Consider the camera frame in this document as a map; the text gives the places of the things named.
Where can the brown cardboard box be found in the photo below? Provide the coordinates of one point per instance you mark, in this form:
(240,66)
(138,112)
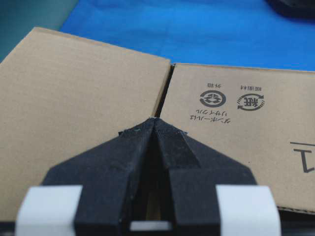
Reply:
(61,95)

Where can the blue table mat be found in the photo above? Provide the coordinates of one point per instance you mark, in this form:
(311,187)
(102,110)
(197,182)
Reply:
(248,33)

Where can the black round object in box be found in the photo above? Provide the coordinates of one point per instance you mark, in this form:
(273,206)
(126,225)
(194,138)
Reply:
(304,9)

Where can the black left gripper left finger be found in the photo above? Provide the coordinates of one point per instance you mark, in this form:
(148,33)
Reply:
(90,194)

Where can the green cloth sheet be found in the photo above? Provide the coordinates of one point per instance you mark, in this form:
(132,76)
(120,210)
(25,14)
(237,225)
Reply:
(19,17)

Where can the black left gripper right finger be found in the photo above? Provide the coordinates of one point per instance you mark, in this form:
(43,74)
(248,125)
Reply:
(211,193)

